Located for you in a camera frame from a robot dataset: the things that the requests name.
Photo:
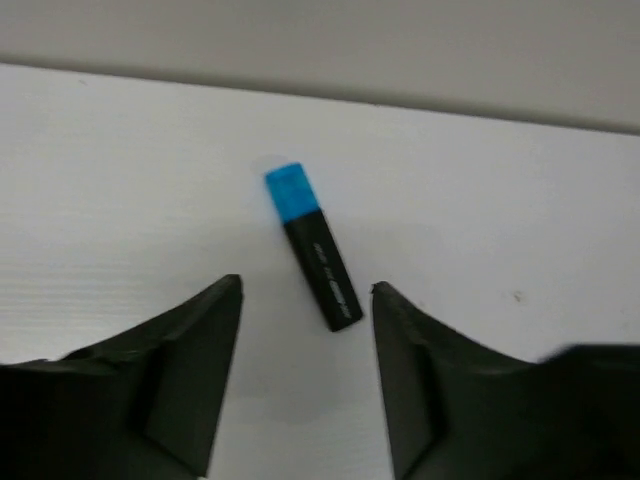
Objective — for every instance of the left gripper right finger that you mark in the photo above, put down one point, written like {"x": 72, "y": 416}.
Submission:
{"x": 456, "y": 409}

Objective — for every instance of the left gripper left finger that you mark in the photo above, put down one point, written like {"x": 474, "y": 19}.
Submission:
{"x": 143, "y": 404}

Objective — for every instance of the blue cap black highlighter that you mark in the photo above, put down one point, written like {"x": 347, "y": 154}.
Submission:
{"x": 314, "y": 246}

